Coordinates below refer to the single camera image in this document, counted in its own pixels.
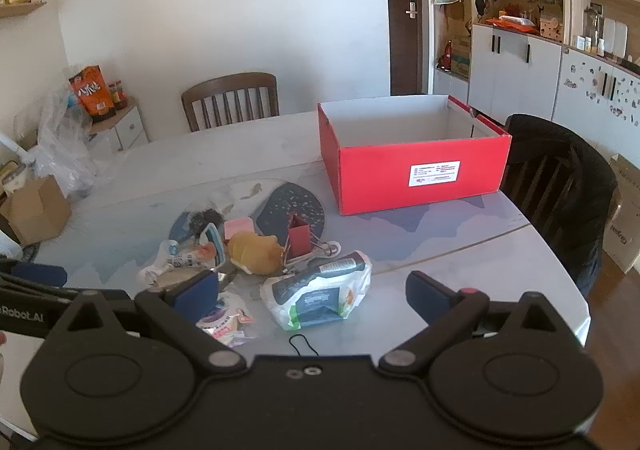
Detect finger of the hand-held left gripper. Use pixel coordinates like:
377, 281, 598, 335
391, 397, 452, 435
0, 275, 77, 302
0, 259, 69, 287

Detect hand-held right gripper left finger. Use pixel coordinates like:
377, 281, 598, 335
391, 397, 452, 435
47, 270, 248, 378

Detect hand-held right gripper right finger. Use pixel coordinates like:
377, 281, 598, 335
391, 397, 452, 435
380, 270, 581, 377

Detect white and blue snack bag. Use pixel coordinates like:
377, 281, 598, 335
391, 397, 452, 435
198, 294, 243, 333

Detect white snack sachet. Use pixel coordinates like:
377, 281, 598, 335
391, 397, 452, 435
139, 239, 208, 287

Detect small blue packet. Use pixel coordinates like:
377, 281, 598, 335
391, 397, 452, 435
171, 212, 200, 242

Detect yellow plush toy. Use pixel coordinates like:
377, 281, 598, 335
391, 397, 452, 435
227, 230, 283, 276

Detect pink sticky note pad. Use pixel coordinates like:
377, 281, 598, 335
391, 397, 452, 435
224, 217, 254, 241

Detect white wet wipes pack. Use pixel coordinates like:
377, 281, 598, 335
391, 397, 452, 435
260, 250, 374, 331

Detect red binder clip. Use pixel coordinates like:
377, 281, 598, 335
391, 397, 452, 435
282, 213, 342, 267

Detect red cardboard box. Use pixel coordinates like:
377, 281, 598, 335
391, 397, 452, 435
317, 95, 513, 217

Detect white desktop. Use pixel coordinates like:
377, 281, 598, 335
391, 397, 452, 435
0, 109, 592, 438

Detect small brown cardboard box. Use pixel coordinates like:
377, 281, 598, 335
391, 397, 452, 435
0, 175, 72, 247

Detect clear plastic bag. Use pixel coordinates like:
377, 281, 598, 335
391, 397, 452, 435
37, 85, 101, 202

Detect dark wooden chair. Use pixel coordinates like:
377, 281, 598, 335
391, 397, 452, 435
501, 155, 572, 227

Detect small white drawer cabinet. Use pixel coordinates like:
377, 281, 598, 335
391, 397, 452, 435
85, 100, 150, 154

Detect orange snack bag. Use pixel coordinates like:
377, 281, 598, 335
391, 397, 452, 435
69, 65, 117, 123

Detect red sauce jars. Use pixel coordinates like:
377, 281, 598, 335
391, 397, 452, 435
107, 80, 127, 110

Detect brown wooden chair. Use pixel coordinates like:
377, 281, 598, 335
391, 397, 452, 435
181, 72, 281, 132

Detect large flat cardboard box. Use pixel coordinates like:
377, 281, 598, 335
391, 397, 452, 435
601, 153, 640, 274

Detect white shoe cabinet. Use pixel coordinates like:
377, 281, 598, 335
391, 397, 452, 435
469, 23, 564, 123

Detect green and white carton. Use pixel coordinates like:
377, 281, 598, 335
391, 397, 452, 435
450, 37, 472, 80

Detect brown door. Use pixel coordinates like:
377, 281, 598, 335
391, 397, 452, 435
382, 0, 432, 97

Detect white cabinet with stickers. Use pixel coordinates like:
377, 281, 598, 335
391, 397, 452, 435
551, 45, 640, 167

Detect orange flat packet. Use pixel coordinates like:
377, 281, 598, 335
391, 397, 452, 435
486, 15, 542, 34

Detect wooden toy house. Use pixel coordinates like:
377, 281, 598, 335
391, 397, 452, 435
538, 15, 562, 40

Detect black cord loop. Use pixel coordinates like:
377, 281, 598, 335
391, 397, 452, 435
288, 333, 321, 359

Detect wooden wall shelf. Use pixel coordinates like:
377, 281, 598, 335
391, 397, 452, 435
0, 0, 48, 20

